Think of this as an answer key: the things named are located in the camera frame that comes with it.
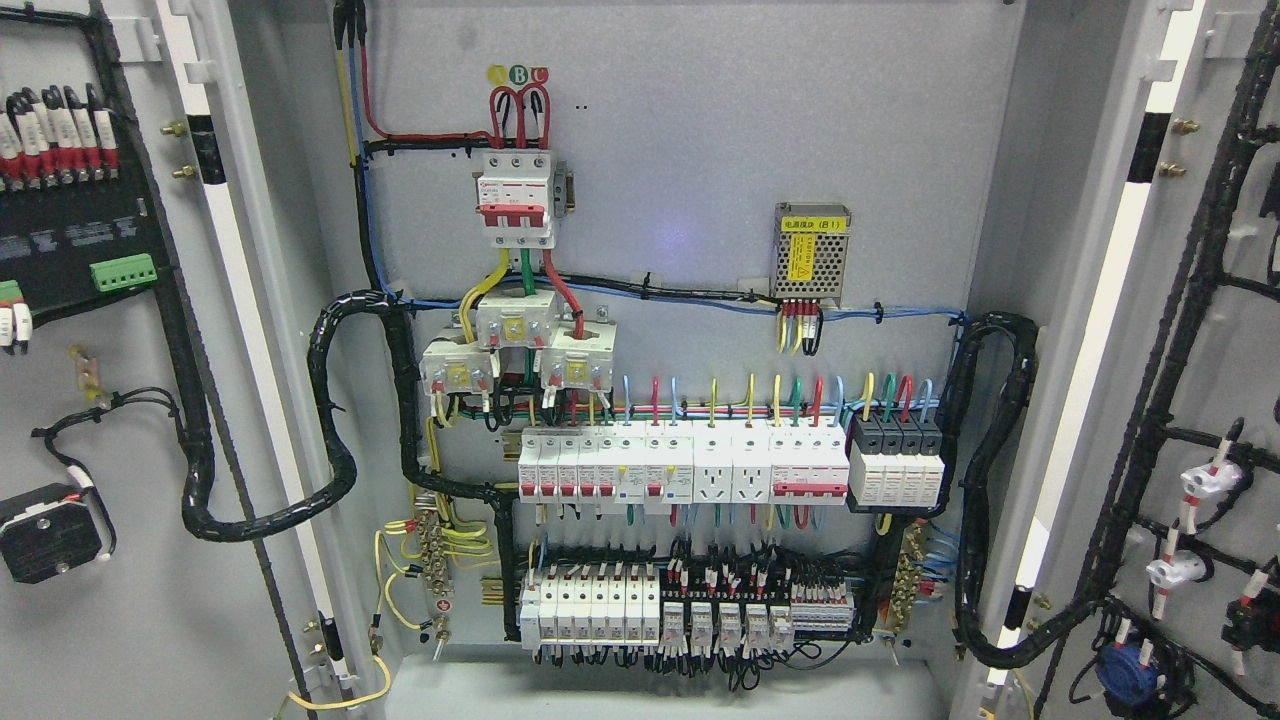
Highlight black right cable harness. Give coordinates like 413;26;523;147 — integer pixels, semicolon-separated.
938;313;1091;671

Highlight white rotary selector switch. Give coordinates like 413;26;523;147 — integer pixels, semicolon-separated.
1;483;116;584

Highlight black digital power meter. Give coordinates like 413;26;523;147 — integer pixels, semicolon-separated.
1;85;166;316

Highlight black surge protector block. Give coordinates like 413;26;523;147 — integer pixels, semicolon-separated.
847;413;945;518

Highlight grey cabinet body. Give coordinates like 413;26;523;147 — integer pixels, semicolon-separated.
229;1;1082;719

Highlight lower relay terminal row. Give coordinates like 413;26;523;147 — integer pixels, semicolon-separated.
515;538;860;685

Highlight white current transformers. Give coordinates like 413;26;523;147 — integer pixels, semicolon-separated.
420;290;616;397

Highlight red main circuit breaker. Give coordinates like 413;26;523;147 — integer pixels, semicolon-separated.
475;149;576;250

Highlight black cable harness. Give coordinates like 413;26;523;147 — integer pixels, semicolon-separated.
938;313;1091;671
180;288;421;544

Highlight black left cable harness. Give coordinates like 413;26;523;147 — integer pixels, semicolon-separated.
180;288;421;544

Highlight white socket breaker row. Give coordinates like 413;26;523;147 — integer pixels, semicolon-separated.
517;419;850;514

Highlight perforated metal power supply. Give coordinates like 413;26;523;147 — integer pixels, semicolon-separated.
772;202;852;302

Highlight grey cabinet door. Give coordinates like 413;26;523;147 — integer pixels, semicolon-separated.
931;1;1277;719
3;1;380;719

